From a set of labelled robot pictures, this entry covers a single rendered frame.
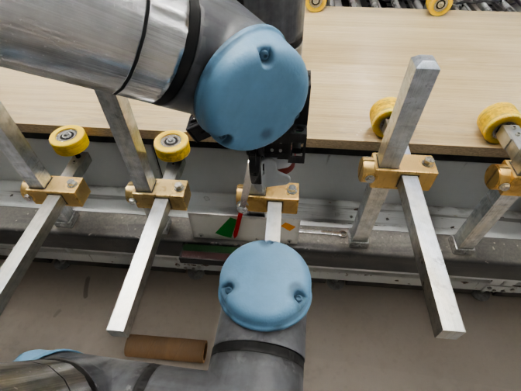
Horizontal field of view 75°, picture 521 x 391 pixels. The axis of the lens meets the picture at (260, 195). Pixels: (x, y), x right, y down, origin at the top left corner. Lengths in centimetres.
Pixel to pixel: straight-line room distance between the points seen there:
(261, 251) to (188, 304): 131
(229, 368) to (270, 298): 6
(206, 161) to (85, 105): 34
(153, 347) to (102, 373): 117
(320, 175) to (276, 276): 74
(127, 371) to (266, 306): 11
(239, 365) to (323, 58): 100
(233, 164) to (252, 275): 73
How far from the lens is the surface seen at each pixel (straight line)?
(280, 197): 72
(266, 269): 27
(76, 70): 20
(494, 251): 102
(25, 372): 23
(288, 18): 38
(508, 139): 90
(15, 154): 86
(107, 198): 115
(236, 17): 23
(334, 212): 104
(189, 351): 142
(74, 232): 100
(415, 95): 59
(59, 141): 92
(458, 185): 111
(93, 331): 165
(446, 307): 56
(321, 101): 95
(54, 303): 178
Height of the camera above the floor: 142
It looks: 49 degrees down
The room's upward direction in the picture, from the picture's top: straight up
